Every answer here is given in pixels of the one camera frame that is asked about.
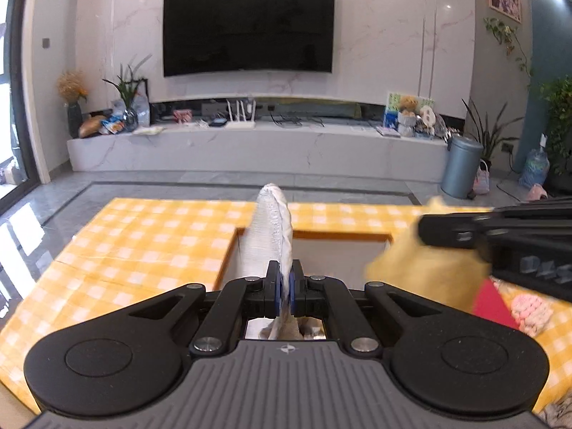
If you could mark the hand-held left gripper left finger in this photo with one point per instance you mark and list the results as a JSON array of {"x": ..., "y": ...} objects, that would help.
[{"x": 261, "y": 295}]

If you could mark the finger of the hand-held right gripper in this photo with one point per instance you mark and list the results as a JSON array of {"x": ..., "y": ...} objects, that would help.
[{"x": 451, "y": 231}]

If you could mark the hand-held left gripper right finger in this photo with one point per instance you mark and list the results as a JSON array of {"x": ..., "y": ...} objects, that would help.
[{"x": 308, "y": 295}]

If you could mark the yellow soft cloth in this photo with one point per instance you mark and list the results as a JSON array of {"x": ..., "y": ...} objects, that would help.
[{"x": 429, "y": 272}]

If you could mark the white cardboard box orange rim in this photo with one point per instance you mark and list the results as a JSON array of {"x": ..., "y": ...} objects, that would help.
[{"x": 339, "y": 259}]

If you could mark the white knitted sock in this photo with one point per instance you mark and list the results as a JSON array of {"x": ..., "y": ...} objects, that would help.
[{"x": 270, "y": 232}]

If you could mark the pink slipper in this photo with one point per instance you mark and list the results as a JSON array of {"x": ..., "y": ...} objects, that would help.
[{"x": 536, "y": 194}]

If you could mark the pink gift bag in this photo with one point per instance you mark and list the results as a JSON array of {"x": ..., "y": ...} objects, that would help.
[{"x": 481, "y": 181}]

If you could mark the blue-grey trash can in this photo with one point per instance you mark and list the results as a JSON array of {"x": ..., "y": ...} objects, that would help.
[{"x": 461, "y": 170}]

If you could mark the pink knitted item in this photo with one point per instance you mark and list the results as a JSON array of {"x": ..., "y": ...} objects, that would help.
[{"x": 534, "y": 315}]

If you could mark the red flat cloth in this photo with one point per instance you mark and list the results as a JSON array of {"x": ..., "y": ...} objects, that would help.
[{"x": 489, "y": 304}]

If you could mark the blue water jug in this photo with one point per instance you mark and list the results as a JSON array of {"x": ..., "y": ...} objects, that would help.
[{"x": 534, "y": 167}]

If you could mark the tall leafy potted plant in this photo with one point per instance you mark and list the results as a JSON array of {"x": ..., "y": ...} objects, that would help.
[{"x": 487, "y": 134}]

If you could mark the white round fan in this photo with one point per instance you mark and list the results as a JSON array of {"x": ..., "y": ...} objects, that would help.
[{"x": 427, "y": 116}]

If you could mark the brown teddy bear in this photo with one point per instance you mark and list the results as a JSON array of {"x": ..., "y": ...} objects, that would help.
[{"x": 407, "y": 114}]

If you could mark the large bushy green plant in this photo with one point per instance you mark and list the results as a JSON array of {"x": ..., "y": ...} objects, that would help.
[{"x": 558, "y": 120}]

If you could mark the yellow checked tablecloth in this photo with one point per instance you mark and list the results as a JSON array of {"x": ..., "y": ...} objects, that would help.
[{"x": 134, "y": 241}]

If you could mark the white marble television cabinet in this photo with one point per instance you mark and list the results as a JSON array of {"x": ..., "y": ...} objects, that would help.
[{"x": 268, "y": 152}]

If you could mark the grey fuzzy cloth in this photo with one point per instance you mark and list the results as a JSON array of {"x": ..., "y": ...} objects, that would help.
[{"x": 557, "y": 414}]

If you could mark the white router with antennas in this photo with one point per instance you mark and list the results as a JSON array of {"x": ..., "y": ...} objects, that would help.
[{"x": 240, "y": 124}]

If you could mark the black set-top box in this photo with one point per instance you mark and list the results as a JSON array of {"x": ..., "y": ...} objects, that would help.
[{"x": 218, "y": 122}]

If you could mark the pink photo card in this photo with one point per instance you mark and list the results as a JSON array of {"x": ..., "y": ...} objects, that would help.
[{"x": 183, "y": 115}]

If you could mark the papers on cabinet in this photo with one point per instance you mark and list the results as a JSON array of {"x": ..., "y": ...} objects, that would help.
[{"x": 149, "y": 130}]

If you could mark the hanging green vine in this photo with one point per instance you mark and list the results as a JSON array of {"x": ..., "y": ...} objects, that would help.
[{"x": 507, "y": 38}]

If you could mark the white plastic packet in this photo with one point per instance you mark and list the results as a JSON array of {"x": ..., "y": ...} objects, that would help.
[{"x": 142, "y": 109}]

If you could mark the blue snack packet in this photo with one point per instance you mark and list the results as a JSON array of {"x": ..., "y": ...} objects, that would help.
[{"x": 111, "y": 125}]

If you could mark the green plant in glass vase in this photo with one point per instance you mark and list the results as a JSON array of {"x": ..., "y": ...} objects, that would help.
[{"x": 127, "y": 98}]

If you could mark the golden brown ornament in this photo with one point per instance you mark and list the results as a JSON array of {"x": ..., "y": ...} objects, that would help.
[{"x": 91, "y": 127}]

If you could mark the dark vase with dried flowers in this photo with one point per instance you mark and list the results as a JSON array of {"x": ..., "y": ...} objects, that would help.
[{"x": 73, "y": 116}]

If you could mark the black curved television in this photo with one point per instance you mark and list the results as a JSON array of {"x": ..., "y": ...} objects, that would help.
[{"x": 248, "y": 27}]

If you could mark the beige sofa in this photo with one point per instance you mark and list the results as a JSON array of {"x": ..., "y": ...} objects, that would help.
[{"x": 13, "y": 411}]

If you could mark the sliding glass door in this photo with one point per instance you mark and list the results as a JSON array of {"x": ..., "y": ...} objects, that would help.
[{"x": 11, "y": 98}]

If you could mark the wall socket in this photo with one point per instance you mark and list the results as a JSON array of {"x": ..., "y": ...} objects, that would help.
[{"x": 507, "y": 146}]

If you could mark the framed wall picture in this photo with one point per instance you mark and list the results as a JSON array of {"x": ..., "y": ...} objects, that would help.
[{"x": 504, "y": 0}]

